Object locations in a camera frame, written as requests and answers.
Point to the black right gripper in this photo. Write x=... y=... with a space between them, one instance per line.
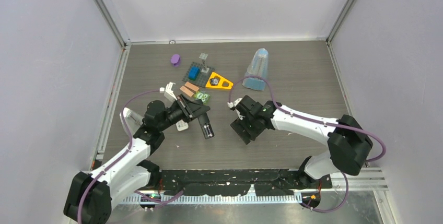
x=252 y=133

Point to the blue building brick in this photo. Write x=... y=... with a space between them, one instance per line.
x=193 y=73

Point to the yellow triangular toy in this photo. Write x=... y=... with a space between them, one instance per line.
x=218 y=82

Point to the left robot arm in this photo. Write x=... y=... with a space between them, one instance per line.
x=94 y=194

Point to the green monster toy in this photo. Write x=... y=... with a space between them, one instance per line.
x=204 y=97

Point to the white remote control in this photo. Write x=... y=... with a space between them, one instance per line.
x=182 y=125

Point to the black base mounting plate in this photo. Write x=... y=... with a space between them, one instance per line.
x=265 y=182

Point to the blue translucent metronome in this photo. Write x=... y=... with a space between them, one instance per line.
x=257 y=67

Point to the grey brick post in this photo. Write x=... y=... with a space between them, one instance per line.
x=203 y=58

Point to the purple cap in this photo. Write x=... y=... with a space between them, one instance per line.
x=175 y=60

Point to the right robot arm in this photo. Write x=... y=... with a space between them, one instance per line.
x=347 y=146

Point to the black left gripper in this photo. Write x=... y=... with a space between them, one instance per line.
x=190 y=110

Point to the black battery compartment cover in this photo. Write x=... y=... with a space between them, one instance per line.
x=242 y=132

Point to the grey building brick plate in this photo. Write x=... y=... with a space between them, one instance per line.
x=202 y=77

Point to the tan wooden block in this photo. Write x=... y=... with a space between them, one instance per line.
x=191 y=86
x=186 y=91

